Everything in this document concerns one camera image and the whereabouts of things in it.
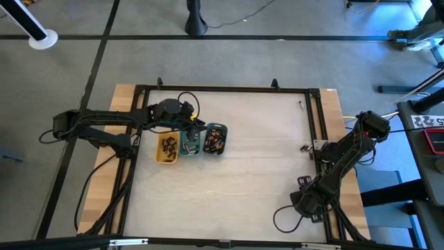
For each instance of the black floor stand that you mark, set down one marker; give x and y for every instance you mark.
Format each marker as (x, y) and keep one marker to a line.
(196, 24)

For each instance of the red and black device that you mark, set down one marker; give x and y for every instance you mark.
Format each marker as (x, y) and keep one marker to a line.
(435, 140)

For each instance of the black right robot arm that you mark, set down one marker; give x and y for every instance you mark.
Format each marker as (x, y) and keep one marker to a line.
(350, 149)

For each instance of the black and silver AAA battery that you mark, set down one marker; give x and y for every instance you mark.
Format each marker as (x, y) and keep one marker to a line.
(183, 146)

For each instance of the black floor stand bar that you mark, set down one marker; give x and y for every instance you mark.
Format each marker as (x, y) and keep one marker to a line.
(399, 89)

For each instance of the white mounting plate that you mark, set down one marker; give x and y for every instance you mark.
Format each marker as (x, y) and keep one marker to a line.
(318, 143)

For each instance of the green plastic bin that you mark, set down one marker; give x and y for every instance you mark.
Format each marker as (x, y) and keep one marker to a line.
(181, 153)

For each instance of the white round stand base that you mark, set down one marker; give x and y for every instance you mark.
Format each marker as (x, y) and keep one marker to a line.
(48, 40)

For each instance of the yellow plastic bin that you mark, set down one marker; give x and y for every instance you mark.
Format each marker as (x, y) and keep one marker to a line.
(159, 158)

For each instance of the slate blue plastic bin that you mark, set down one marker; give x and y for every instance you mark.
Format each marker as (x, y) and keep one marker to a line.
(205, 152)

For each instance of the silver frame bracket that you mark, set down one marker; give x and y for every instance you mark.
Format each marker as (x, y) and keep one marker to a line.
(128, 242)
(320, 246)

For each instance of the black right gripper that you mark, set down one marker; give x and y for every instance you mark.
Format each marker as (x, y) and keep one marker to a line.
(314, 199)

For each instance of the black desk leg bar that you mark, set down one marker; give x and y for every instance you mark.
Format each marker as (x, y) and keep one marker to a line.
(392, 194)

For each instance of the printed marker sheet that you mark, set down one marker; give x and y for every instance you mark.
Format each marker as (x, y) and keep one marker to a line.
(426, 121)

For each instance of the dark side desk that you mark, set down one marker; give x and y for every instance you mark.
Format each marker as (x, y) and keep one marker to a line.
(426, 180)

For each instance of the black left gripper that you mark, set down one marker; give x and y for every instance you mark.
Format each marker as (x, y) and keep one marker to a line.
(170, 111)

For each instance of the black slanted stand pole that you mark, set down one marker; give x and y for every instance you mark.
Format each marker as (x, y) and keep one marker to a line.
(21, 15)

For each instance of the lone silver AAA battery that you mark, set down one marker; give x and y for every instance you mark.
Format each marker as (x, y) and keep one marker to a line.
(301, 104)

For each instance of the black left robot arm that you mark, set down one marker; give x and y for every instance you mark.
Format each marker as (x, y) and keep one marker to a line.
(104, 118)

